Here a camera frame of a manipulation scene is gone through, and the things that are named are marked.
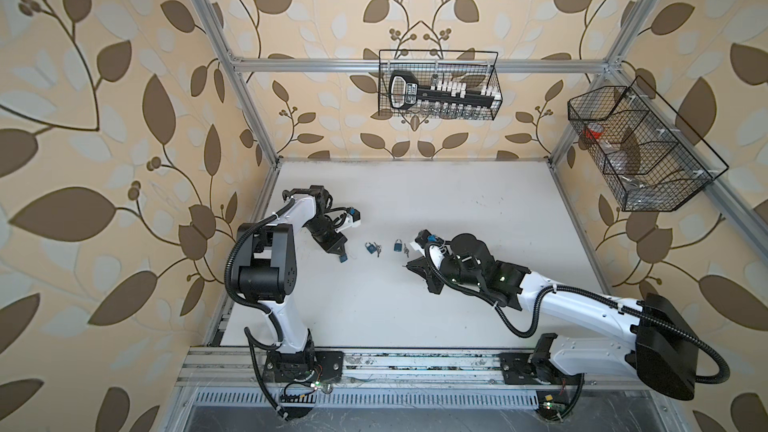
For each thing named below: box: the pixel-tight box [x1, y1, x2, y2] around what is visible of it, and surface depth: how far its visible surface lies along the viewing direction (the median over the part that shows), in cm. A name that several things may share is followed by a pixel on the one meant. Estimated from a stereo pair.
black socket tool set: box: [389, 70, 502, 110], surface depth 85 cm
